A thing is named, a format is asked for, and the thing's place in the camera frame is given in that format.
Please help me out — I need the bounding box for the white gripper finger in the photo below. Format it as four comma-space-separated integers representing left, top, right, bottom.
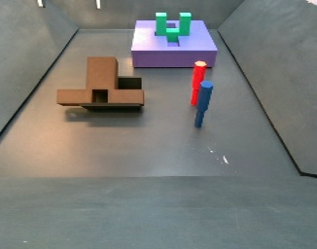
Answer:
36, 0, 44, 8
95, 0, 102, 10

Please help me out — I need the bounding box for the brown T-shaped block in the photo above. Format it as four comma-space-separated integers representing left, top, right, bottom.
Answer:
56, 56, 146, 107

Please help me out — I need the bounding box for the black angle fixture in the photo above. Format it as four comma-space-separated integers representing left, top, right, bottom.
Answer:
80, 77, 145, 111

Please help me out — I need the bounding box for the purple base block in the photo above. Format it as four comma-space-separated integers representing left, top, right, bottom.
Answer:
131, 20, 218, 68

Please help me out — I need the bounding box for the green U-shaped block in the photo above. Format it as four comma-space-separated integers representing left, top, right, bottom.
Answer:
155, 13, 193, 43

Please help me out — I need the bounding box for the red peg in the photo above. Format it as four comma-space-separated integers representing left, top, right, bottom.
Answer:
192, 60, 206, 105

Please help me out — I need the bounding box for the blue peg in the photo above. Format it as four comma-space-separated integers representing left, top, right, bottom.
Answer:
196, 81, 213, 128

